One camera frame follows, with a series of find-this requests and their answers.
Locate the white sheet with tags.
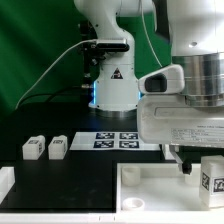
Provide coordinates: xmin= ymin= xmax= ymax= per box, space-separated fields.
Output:
xmin=70 ymin=132 xmax=160 ymax=151

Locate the black camera on base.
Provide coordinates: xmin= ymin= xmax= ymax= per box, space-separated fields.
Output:
xmin=91 ymin=39 xmax=129 ymax=52

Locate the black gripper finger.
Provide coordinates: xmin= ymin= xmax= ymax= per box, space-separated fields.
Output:
xmin=169 ymin=145 xmax=192 ymax=175

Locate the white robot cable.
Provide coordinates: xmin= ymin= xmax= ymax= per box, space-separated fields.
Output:
xmin=139 ymin=0 xmax=165 ymax=69

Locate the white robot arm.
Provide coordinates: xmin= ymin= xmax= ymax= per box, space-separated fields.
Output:
xmin=74 ymin=0 xmax=224 ymax=149

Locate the white square tabletop panel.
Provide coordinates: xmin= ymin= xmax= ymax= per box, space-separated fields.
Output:
xmin=116 ymin=163 xmax=224 ymax=213

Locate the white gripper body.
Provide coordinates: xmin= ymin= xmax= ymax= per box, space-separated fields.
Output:
xmin=137 ymin=95 xmax=224 ymax=148

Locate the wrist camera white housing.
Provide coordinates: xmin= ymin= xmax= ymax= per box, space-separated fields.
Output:
xmin=138 ymin=64 xmax=185 ymax=95

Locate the white camera cable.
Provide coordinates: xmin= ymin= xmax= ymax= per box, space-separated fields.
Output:
xmin=15 ymin=39 xmax=98 ymax=110

